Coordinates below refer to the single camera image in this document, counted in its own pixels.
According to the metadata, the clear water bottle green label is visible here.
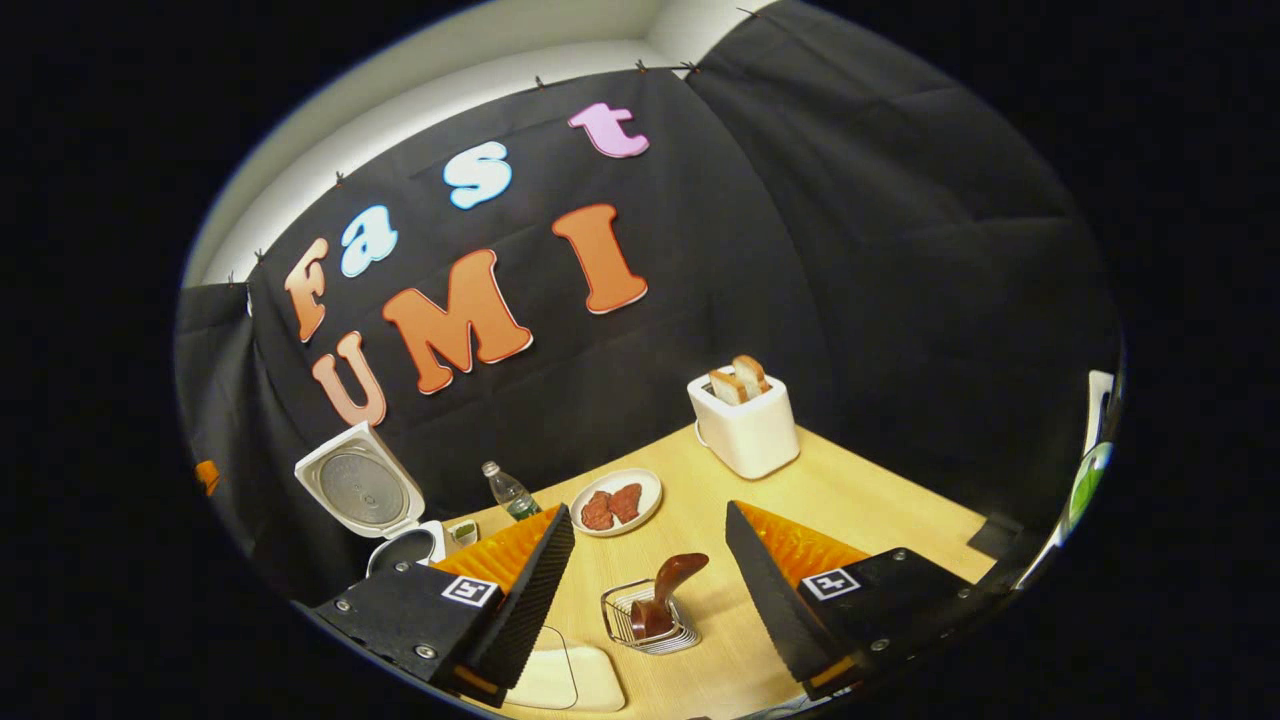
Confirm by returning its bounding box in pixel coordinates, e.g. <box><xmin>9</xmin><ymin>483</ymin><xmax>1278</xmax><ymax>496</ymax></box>
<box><xmin>481</xmin><ymin>460</ymin><xmax>542</xmax><ymax>522</ymax></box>

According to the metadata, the white round plate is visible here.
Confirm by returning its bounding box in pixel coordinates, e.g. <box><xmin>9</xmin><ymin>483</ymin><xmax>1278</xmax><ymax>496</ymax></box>
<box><xmin>569</xmin><ymin>468</ymin><xmax>664</xmax><ymax>539</ymax></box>

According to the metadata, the white rice cooker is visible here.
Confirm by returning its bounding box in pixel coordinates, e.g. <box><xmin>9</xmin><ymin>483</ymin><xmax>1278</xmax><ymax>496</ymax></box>
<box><xmin>294</xmin><ymin>420</ymin><xmax>448</xmax><ymax>581</ymax></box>

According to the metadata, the brown wooden spoon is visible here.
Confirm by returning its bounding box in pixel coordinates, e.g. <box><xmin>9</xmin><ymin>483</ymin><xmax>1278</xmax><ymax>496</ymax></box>
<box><xmin>630</xmin><ymin>552</ymin><xmax>710</xmax><ymax>641</ymax></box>

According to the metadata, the green plastic object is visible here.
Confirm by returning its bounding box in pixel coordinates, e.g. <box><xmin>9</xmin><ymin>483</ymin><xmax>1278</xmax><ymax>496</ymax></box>
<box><xmin>1064</xmin><ymin>440</ymin><xmax>1114</xmax><ymax>533</ymax></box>

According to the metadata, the white plastic panel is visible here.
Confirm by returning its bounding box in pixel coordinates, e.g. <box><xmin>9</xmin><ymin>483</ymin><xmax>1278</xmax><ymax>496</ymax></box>
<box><xmin>1084</xmin><ymin>370</ymin><xmax>1117</xmax><ymax>453</ymax></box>

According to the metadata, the black backdrop cloth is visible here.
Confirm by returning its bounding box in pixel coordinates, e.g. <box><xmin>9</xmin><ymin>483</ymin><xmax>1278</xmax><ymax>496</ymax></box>
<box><xmin>175</xmin><ymin>0</ymin><xmax>1121</xmax><ymax>601</ymax></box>

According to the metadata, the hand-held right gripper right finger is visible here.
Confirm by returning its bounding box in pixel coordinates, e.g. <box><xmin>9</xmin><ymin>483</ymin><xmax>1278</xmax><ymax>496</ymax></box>
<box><xmin>725</xmin><ymin>500</ymin><xmax>1006</xmax><ymax>701</ymax></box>

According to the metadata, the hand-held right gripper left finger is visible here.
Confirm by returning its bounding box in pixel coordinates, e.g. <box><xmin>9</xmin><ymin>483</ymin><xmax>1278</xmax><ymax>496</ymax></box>
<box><xmin>300</xmin><ymin>503</ymin><xmax>577</xmax><ymax>709</ymax></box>

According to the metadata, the white toaster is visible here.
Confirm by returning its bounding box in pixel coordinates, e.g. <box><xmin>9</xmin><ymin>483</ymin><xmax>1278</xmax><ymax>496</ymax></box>
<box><xmin>687</xmin><ymin>355</ymin><xmax>801</xmax><ymax>481</ymax></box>

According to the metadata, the cream rectangular container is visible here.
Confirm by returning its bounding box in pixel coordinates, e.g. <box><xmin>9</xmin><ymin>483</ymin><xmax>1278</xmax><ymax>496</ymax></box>
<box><xmin>505</xmin><ymin>625</ymin><xmax>627</xmax><ymax>713</ymax></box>

